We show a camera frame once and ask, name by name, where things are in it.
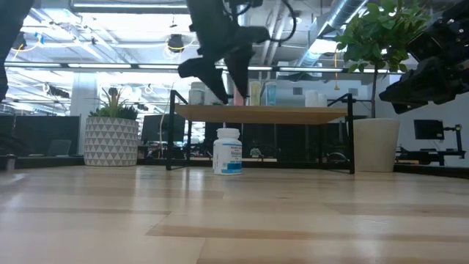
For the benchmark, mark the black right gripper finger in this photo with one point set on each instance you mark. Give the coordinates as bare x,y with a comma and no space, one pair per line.
421,86
406,108

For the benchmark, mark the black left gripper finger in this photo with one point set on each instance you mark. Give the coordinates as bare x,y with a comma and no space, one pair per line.
205,73
240,69

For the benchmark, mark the yellow vial white cap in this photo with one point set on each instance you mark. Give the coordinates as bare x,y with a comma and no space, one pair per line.
254,93

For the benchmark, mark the teal vial white cap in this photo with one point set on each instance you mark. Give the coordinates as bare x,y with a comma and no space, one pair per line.
270,93

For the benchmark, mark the translucent white vial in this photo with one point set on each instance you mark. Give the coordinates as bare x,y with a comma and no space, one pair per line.
322,99
312,98

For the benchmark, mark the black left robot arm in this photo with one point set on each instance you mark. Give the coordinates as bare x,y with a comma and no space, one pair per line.
11,36

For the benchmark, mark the dark computer monitor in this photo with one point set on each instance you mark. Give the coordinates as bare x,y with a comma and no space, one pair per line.
157,128
428,129

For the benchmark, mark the black pendant lamp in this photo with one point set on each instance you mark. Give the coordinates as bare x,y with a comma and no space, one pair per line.
176,42
21,40

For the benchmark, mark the leafy plant in white pot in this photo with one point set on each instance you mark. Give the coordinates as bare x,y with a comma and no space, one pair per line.
377,144

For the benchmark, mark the succulent in triangle-patterned pot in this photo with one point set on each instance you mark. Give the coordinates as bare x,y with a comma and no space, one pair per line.
111,141

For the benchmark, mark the dark office partition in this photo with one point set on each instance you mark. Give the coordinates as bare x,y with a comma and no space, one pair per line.
36,132

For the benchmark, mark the small grey cylinder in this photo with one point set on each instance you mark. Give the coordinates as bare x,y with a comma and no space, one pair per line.
8,162

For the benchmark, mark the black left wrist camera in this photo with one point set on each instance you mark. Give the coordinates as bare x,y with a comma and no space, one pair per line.
253,35

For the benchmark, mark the wooden shelf black metal frame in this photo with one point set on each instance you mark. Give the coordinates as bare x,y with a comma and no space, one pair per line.
264,114

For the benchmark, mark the black aluminium frame rail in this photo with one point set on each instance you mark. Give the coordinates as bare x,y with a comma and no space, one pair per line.
432,171
47,162

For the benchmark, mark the smooth silver ventilation duct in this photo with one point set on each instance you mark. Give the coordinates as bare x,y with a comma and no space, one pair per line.
331,22

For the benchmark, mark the long ceiling light rail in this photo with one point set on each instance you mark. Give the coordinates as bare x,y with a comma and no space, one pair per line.
99,66

